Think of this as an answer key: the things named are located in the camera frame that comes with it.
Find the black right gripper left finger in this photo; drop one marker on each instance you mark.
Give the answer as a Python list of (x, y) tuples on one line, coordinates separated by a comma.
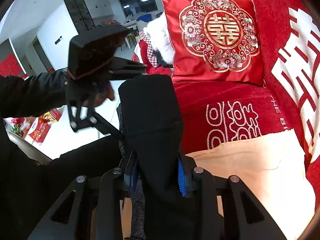
[(91, 205)]

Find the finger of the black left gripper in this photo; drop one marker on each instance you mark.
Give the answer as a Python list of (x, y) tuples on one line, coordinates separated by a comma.
[(124, 67), (103, 126)]

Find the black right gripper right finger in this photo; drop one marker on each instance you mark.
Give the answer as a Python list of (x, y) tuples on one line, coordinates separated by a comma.
[(223, 208)]

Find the black pants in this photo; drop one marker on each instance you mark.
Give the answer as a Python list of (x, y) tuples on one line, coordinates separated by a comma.
[(153, 128)]

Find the black sleeved left forearm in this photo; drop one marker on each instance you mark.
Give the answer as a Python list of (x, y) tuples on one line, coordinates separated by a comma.
[(33, 96)]

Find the left hand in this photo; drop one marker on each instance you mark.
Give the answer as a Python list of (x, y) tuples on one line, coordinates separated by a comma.
[(105, 91)]

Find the white fluffy blanket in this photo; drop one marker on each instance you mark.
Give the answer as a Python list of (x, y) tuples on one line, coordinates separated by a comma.
[(157, 32)]

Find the red gift bag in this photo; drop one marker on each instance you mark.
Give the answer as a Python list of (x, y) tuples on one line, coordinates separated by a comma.
[(42, 125)]

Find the black framed window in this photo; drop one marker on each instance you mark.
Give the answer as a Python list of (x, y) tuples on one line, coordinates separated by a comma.
[(135, 7)]

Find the red embroidered cushion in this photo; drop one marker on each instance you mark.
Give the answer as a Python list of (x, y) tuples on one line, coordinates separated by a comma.
[(214, 40)]

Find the red sofa cover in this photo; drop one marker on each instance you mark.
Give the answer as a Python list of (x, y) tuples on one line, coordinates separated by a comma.
[(216, 111)]

